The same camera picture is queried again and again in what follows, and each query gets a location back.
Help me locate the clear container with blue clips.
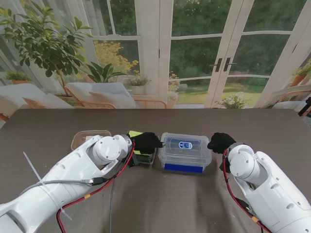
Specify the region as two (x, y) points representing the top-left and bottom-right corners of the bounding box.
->
(157, 132), (213, 175)

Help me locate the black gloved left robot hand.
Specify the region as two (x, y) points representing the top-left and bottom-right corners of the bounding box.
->
(133, 132), (166, 155)

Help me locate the grey braided camera cable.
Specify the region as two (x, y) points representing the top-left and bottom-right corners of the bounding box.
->
(108, 179), (115, 233)

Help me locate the clear lid with green sticker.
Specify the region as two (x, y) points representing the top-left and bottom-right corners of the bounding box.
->
(126, 130), (156, 164)

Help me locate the clear lid with white label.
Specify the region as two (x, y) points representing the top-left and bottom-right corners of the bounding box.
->
(70, 130), (112, 150)

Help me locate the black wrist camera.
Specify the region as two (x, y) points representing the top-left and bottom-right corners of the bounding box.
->
(219, 157), (229, 173)
(127, 154), (139, 168)

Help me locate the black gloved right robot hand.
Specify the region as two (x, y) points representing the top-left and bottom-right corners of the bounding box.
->
(207, 132), (237, 154)

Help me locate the red cable on left arm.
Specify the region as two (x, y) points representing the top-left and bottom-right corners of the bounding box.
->
(56, 142), (136, 233)

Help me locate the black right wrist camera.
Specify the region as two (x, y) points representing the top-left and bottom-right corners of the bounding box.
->
(219, 157), (229, 173)

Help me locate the red cable on right arm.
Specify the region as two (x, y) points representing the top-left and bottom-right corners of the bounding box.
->
(222, 148), (273, 233)

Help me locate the red cable on arm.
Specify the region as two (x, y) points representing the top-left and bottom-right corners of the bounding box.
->
(56, 142), (136, 233)
(222, 148), (273, 233)

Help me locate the white zip tie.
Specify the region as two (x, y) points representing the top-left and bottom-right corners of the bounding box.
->
(60, 207), (73, 221)
(23, 151), (44, 186)

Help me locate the printed sunroom backdrop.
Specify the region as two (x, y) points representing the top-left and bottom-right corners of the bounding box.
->
(0, 0), (311, 122)

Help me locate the black tripod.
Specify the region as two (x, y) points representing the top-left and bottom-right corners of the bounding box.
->
(298, 97), (311, 117)

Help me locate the black plastic tray container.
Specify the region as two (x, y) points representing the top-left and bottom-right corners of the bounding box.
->
(133, 153), (156, 166)

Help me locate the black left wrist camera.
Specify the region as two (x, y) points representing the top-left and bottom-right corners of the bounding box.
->
(127, 154), (139, 168)

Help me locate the clear plastic lid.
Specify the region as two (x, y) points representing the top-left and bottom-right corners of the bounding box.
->
(159, 132), (210, 156)

